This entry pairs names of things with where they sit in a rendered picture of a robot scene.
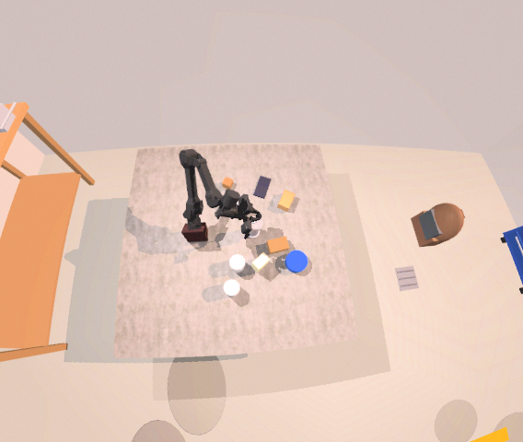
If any dark grey flat bar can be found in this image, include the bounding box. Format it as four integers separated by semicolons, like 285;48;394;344
253;175;271;199

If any orange cube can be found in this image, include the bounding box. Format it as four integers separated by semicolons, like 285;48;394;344
222;178;233;189

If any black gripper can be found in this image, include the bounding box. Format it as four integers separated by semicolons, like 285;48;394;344
230;193;261;234

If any orange rectangular block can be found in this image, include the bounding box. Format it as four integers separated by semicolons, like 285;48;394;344
277;190;296;212
266;236;289;254

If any glass french press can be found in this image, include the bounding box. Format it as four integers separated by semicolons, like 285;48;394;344
244;213;263;239

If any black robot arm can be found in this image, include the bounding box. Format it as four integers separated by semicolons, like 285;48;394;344
179;149;253;230

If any blue short cylinder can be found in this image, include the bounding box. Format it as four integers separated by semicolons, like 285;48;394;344
285;250;308;273

